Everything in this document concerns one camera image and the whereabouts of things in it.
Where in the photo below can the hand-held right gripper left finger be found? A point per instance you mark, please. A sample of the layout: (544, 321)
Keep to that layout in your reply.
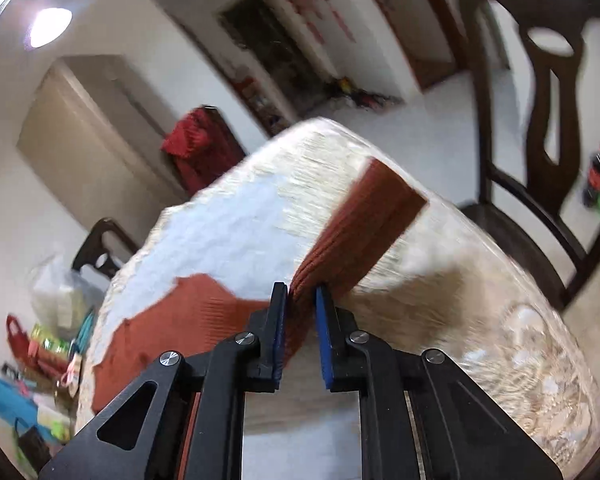
(279, 336)

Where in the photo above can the white quilted table mat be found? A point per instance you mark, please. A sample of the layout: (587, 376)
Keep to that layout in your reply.
(220, 240)

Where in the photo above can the dark wooden chair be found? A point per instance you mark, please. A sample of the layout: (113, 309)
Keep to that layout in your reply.
(231, 146)
(505, 227)
(87, 255)

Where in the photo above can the green snack packet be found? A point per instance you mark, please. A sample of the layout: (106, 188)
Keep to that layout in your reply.
(50, 342)

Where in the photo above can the dark soda bottle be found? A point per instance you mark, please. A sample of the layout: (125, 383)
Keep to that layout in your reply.
(597, 167)

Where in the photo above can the brown framed wooden door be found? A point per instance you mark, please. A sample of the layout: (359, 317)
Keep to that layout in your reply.
(432, 72)

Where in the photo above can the blue bag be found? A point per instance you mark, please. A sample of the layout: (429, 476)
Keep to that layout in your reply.
(5, 397)

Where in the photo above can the red knitted garment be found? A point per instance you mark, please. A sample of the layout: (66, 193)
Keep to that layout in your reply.
(190, 145)

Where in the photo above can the beige door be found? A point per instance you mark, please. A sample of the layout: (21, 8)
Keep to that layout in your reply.
(80, 150)

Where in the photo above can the rust knitted sweater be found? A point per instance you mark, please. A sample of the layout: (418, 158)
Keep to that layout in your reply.
(370, 210)

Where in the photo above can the clear plastic bag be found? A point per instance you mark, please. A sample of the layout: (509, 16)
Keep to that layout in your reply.
(57, 290)

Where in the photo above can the round ceiling light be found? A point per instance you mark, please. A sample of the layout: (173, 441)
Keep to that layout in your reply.
(50, 27)

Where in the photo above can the beige lace tablecloth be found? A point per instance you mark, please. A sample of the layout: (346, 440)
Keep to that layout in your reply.
(480, 300)

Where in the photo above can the red bag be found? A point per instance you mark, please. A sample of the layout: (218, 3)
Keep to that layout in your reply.
(17, 342)

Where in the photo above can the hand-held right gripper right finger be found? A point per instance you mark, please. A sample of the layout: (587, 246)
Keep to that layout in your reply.
(324, 341)

